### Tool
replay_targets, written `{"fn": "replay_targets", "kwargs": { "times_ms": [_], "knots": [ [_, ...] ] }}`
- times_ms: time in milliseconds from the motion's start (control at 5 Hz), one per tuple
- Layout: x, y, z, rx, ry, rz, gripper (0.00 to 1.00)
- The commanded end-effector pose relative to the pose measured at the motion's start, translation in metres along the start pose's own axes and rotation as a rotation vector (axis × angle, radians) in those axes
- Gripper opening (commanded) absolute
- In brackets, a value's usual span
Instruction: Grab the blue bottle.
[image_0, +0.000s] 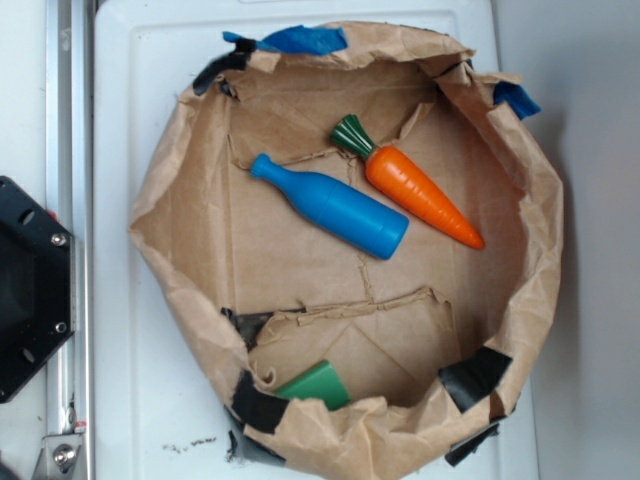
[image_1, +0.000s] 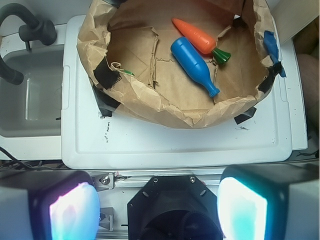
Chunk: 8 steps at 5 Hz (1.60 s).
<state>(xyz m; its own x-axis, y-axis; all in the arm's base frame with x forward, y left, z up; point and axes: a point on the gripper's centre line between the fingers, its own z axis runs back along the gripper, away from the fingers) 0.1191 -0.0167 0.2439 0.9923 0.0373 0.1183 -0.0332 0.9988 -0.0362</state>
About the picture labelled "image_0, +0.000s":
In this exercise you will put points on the blue plastic bottle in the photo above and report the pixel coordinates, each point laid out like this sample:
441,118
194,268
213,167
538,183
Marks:
337,208

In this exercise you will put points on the brown paper bag bin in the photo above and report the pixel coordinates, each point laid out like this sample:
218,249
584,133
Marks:
253,286

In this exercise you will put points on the orange toy carrot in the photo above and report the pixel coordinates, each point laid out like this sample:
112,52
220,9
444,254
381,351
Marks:
395,175

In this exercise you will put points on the green plastic block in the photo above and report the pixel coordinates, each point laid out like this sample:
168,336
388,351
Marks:
321,382

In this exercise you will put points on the black tape piece bottom-left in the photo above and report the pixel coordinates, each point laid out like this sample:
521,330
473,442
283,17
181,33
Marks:
261,411

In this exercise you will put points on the black tape piece top-left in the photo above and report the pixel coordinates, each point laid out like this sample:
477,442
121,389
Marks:
236,60

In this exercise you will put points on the blue tape strip top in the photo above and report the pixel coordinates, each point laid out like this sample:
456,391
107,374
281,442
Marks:
297,40

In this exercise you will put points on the black tape piece right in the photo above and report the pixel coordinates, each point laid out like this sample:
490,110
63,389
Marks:
471,380

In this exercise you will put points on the white plastic tray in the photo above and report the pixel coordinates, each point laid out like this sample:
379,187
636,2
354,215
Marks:
155,414

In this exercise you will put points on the blue tape piece right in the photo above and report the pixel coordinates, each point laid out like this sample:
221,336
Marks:
516,97

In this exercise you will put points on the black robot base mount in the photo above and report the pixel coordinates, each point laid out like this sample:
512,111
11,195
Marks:
36,287

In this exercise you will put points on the aluminium frame rail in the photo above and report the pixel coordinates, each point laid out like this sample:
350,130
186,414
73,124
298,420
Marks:
69,109

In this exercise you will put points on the metal corner bracket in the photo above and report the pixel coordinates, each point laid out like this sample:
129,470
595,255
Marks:
61,457

